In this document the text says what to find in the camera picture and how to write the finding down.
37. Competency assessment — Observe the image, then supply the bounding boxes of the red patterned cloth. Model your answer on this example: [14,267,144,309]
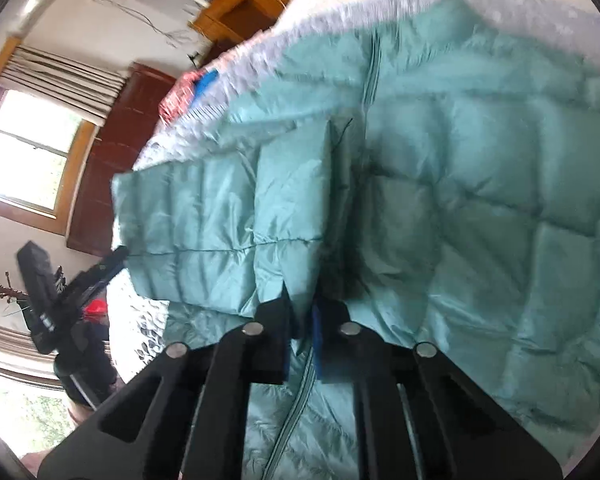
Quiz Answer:
[159,70,206,123]

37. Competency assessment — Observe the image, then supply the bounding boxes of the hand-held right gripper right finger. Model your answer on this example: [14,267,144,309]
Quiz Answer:
[310,297,564,480]

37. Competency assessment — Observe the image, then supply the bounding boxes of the blue cloth item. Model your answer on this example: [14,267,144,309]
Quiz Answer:
[194,70,221,107]

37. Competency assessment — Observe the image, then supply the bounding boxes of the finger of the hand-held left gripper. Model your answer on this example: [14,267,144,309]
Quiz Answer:
[62,246,131,306]

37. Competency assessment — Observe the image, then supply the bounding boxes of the dark brown wooden cabinet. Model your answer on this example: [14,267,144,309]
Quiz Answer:
[66,61,179,257]

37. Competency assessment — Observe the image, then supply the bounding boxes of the grey leaf-pattern quilt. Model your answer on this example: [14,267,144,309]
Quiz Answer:
[105,0,600,461]

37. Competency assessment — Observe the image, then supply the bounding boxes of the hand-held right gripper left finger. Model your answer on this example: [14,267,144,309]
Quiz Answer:
[37,297,301,480]

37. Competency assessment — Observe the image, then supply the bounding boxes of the wooden framed window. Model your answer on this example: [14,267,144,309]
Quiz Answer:
[0,320,78,458]
[0,85,100,223]

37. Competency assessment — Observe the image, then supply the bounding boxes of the green puffer jacket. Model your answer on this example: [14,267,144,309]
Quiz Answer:
[111,0,600,480]

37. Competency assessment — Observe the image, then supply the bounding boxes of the striped pleated curtain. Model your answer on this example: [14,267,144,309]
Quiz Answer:
[0,44,132,127]

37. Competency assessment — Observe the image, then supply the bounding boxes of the white air conditioner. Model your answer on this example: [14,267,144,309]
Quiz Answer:
[9,0,75,37]

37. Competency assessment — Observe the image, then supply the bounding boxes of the white wall cable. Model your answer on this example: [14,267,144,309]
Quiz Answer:
[67,0,197,50]

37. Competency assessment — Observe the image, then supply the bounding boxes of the brown string instrument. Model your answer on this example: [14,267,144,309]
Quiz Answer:
[0,270,32,313]

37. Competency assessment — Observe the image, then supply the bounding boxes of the wooden bookshelf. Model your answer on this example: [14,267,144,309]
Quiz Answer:
[187,0,322,57]

